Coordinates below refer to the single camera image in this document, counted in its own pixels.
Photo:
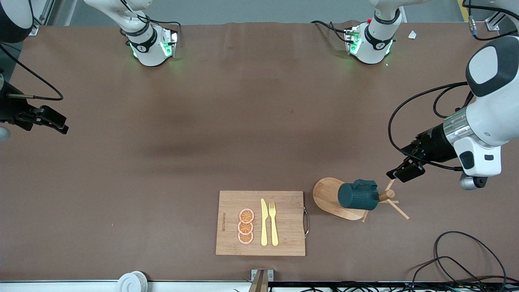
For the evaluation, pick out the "aluminium frame profile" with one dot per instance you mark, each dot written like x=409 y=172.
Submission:
x=492 y=22
x=40 y=16

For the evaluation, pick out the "white tape roll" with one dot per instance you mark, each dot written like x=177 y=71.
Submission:
x=131 y=282

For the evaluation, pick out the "yellow plastic fork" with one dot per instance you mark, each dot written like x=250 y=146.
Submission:
x=273 y=227

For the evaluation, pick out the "white paper scrap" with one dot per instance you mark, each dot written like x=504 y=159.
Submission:
x=412 y=35

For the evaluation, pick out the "brown wooden bar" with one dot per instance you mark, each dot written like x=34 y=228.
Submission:
x=259 y=284

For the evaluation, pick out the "yellow plastic knife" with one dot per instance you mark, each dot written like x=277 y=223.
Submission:
x=264 y=223

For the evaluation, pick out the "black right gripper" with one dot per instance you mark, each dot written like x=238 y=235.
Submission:
x=12 y=110

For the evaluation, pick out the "toy orange slice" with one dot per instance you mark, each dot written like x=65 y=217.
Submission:
x=246 y=215

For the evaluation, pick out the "brown table cover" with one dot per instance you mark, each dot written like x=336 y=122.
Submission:
x=202 y=121

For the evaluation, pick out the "dark green cup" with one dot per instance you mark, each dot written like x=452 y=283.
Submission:
x=357 y=196

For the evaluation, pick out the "wooden cup rack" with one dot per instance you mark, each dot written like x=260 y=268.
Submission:
x=324 y=194

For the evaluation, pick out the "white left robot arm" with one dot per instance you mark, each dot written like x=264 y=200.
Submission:
x=494 y=113

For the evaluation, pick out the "bamboo cutting board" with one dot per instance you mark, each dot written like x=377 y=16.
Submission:
x=284 y=223

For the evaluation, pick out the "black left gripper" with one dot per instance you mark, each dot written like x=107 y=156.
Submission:
x=434 y=145

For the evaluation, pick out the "grey metal bracket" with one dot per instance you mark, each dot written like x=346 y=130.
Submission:
x=271 y=275

